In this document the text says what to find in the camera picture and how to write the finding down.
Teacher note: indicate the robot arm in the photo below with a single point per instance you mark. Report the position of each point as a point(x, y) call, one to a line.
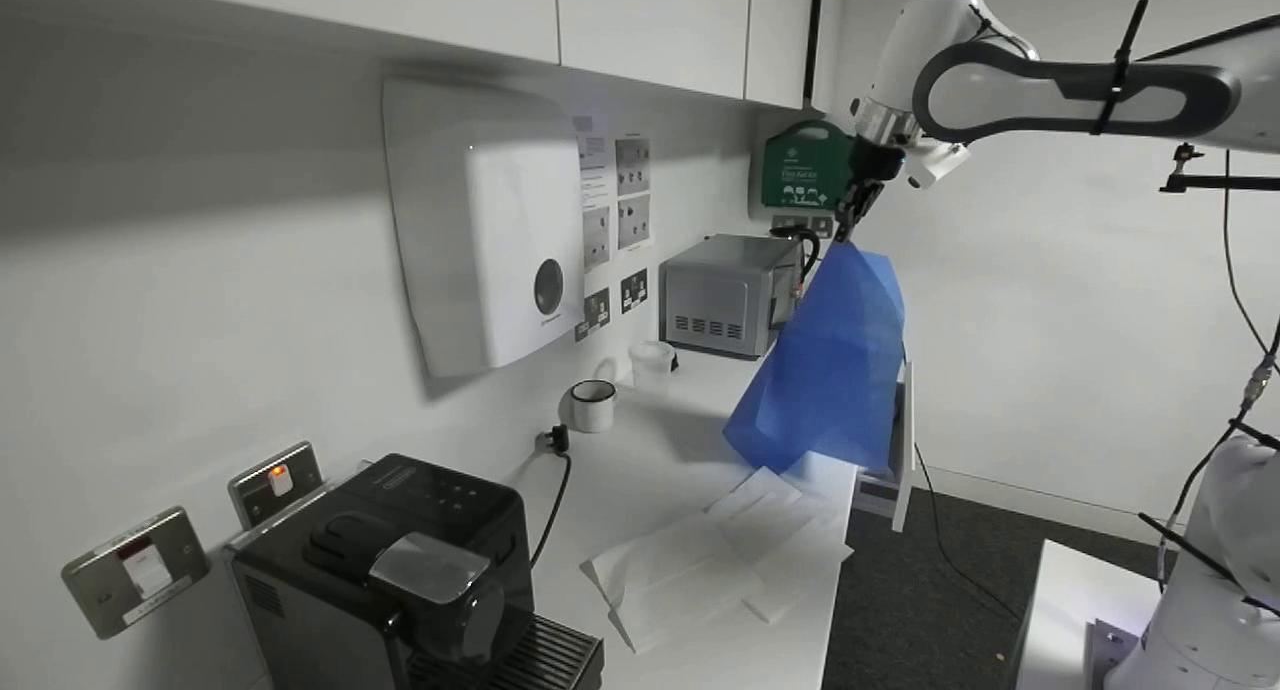
point(1010, 95)

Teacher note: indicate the steel wall switch plate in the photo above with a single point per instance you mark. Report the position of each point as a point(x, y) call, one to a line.
point(135, 572)

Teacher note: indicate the white wall cabinet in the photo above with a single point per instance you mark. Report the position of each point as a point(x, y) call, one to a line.
point(600, 20)

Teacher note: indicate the green first aid kit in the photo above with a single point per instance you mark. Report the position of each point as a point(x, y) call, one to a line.
point(800, 170)

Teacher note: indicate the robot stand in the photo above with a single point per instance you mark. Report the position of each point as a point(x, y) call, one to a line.
point(1075, 610)

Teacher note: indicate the black coffee machine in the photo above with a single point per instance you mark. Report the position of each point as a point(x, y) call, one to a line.
point(390, 570)

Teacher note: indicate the paper notice with photos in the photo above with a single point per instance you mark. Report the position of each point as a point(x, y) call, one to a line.
point(633, 195)

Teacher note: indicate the small dark wall label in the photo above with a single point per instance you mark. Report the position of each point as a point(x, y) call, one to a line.
point(595, 313)
point(634, 290)

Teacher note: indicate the clear plastic cup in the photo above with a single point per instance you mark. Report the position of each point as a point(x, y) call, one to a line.
point(652, 365)

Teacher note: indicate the white paper towel dispenser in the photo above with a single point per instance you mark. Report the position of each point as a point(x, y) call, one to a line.
point(490, 230)

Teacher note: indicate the camera on mount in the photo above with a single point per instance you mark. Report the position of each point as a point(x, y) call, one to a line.
point(1230, 182)

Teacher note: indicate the white paper towel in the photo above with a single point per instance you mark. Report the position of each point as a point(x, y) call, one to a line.
point(670, 580)
point(790, 540)

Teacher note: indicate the white enamel mug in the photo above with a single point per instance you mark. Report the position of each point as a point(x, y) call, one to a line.
point(593, 410)

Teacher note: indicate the silver microwave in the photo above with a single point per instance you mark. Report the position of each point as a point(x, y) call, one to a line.
point(715, 295)

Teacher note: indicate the white drawer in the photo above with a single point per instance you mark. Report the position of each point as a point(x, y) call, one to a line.
point(900, 460)

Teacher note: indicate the tall paper wall notice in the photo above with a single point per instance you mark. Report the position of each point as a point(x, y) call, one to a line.
point(596, 185)

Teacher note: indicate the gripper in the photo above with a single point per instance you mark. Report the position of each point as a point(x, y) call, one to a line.
point(878, 160)

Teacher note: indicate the steel double wall socket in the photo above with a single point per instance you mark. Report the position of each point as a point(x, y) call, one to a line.
point(815, 225)

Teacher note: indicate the blue cloth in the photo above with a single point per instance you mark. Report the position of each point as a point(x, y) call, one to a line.
point(825, 370)

